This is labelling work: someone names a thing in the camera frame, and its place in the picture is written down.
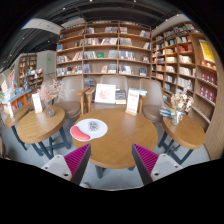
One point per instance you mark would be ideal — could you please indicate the small distant bookshelf unit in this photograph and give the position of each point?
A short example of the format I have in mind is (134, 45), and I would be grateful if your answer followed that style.
(30, 70)

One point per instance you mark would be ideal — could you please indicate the small white table sign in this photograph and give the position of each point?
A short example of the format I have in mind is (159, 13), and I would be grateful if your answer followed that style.
(36, 101)

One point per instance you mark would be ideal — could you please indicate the white mouse pad red rest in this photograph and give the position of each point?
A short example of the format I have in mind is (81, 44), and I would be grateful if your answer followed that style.
(80, 133)

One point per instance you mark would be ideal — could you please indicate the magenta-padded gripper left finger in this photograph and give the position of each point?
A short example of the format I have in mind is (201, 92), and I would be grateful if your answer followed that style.
(58, 165)

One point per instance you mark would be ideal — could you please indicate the pale blue book stack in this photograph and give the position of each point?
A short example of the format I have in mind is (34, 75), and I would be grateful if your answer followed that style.
(138, 91)

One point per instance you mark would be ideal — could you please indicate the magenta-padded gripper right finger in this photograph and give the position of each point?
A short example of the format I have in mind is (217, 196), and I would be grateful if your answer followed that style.
(163, 165)

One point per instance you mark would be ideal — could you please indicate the white framed floral picture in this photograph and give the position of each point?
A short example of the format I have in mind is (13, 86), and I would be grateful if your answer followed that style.
(105, 93)

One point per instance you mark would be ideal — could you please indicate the colourful book stack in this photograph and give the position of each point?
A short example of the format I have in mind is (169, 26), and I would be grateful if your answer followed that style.
(165, 111)

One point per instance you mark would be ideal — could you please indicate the dark cover book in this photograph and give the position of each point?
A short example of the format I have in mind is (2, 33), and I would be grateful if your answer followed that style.
(120, 96)

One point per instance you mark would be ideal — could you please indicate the wide wooden bookshelf unit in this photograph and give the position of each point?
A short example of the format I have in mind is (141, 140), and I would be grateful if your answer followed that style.
(103, 46)

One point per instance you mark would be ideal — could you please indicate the white sign on wooden base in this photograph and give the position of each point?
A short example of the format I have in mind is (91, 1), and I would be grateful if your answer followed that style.
(133, 101)

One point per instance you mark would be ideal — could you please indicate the curved wooden bookshelf unit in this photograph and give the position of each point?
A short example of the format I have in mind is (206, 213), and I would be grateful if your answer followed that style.
(186, 66)

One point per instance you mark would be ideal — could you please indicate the transparent computer mouse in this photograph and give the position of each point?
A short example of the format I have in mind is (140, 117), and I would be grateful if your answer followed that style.
(93, 126)

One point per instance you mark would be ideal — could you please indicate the glass vase with pink flowers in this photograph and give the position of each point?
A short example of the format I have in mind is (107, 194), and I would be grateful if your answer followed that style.
(49, 108)

